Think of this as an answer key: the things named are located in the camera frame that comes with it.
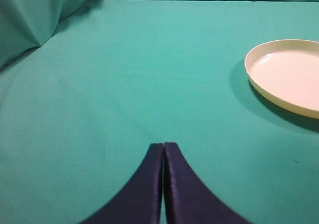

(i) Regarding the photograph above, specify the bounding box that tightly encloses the yellow plastic plate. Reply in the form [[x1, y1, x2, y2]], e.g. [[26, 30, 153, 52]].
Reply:
[[244, 39, 319, 119]]

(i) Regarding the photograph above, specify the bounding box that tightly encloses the green table cloth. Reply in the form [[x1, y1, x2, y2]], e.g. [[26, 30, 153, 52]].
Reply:
[[0, 0, 319, 224]]

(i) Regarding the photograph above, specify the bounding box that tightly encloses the left gripper purple left finger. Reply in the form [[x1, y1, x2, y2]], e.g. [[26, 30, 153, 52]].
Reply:
[[82, 143, 163, 224]]

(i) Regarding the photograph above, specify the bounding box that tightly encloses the left gripper purple right finger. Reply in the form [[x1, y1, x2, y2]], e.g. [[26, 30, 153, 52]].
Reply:
[[163, 142, 249, 224]]

